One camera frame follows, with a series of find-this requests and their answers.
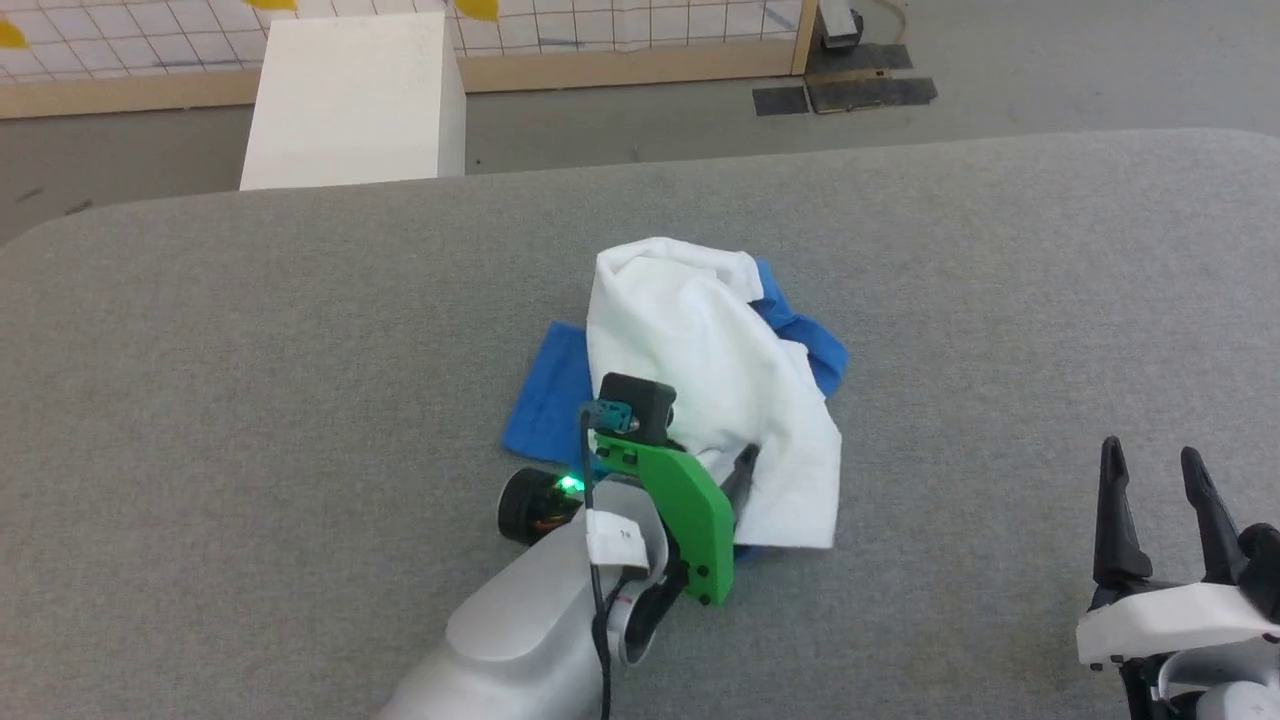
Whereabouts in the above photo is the white box pedestal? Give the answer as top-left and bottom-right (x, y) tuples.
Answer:
(238, 12), (468, 191)

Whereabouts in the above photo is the grey floor device box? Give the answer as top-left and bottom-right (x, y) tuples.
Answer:
(818, 0), (866, 51)

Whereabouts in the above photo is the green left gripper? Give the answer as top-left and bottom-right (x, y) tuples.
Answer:
(592, 430), (762, 609)

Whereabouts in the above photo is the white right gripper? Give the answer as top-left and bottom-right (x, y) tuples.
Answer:
(1075, 437), (1280, 667)

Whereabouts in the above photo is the white and blue t-shirt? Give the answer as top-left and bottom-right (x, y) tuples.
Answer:
(502, 237), (851, 551)

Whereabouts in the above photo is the dark grey floor plate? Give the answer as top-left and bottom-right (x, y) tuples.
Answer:
(805, 42), (913, 73)

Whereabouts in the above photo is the lemon print grid panel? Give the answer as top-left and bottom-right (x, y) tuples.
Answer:
(0, 0), (819, 121)

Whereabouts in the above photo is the white paper label tag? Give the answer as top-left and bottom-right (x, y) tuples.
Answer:
(583, 508), (649, 567)

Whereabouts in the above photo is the long dark floor mat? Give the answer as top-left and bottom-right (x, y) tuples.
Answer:
(805, 72), (938, 113)

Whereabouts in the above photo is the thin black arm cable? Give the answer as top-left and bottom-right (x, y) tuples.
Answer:
(578, 405), (613, 720)

